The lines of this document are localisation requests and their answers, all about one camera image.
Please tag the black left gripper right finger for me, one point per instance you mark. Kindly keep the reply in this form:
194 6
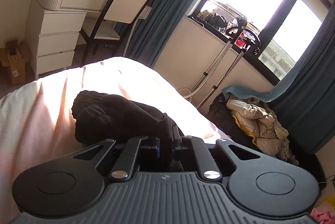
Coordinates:
195 155

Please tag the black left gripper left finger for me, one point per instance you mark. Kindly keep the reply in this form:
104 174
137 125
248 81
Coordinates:
134 151

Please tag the black fleece garment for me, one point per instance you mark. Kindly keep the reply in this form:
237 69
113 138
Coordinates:
100 116

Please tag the beige puffer jacket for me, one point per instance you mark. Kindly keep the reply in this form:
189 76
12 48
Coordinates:
255 118

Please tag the pink white bed sheet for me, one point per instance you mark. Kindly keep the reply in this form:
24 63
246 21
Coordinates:
37 123

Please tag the right teal curtain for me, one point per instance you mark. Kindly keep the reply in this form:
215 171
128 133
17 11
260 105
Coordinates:
304 99

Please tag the pink fluffy garment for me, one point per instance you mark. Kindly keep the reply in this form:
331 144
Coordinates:
324 214

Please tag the white black chair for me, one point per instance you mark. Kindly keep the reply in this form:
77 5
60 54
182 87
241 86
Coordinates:
100 31

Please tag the cardboard box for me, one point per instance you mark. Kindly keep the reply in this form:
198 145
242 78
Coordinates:
14 57

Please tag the white drawer dresser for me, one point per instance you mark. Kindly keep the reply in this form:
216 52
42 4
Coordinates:
53 28

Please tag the black framed window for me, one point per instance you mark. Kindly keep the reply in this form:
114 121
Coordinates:
285 28

